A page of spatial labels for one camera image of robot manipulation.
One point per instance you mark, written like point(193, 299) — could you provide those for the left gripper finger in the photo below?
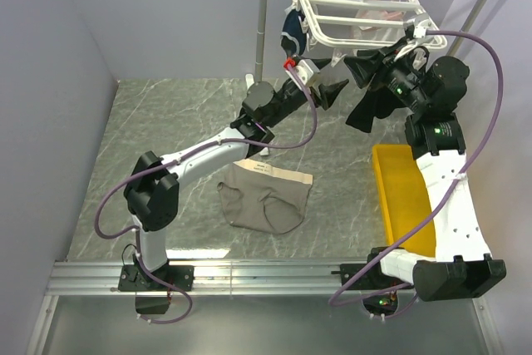
point(327, 94)
point(324, 65)

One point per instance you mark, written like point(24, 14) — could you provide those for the navy blue underwear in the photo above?
point(293, 39)

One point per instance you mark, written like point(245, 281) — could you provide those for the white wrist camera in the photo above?
point(415, 33)
point(305, 69)

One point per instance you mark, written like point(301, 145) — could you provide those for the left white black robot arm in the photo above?
point(152, 192)

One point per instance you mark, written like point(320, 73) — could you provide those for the black underwear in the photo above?
point(399, 82)

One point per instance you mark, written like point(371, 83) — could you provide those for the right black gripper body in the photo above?
point(401, 79)

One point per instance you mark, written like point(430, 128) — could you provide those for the yellow plastic tray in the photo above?
point(402, 194)

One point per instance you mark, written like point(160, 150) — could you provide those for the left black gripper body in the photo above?
point(289, 102)

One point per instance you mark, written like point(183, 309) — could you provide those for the white pink underwear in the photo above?
point(381, 33)

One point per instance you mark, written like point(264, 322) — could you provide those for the white clip hanger frame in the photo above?
point(350, 26)

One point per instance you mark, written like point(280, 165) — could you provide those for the aluminium mounting rail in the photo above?
point(250, 306)

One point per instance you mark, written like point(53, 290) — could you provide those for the grey underwear beige waistband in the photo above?
point(264, 198)

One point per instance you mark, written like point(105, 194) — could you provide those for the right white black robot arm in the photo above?
point(445, 257)

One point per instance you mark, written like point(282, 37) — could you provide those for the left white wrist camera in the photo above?
point(305, 69)

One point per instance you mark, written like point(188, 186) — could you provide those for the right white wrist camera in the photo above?
point(415, 33)

